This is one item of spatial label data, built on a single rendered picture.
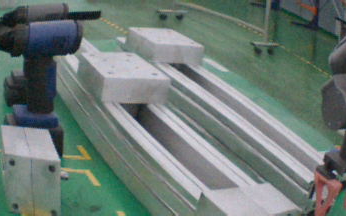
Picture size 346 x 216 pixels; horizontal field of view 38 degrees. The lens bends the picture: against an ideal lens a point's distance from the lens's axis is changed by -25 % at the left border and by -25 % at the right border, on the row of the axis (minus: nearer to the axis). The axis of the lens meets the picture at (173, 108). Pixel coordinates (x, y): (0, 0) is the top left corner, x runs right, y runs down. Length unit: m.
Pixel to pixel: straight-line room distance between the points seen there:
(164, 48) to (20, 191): 0.65
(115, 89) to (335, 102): 0.42
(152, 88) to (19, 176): 0.38
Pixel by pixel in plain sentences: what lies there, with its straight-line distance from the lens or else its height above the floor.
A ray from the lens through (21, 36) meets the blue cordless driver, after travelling 0.86.
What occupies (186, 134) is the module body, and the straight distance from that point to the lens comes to 0.89.
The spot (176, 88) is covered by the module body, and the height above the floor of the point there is 0.84.
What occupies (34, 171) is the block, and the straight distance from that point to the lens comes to 0.70.
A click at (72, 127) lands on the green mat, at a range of 1.08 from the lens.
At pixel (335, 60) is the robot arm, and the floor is 1.05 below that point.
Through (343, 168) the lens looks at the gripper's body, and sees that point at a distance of 0.74.
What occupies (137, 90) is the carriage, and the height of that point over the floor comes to 0.89.
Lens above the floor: 1.15
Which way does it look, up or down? 17 degrees down
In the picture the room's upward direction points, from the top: 11 degrees clockwise
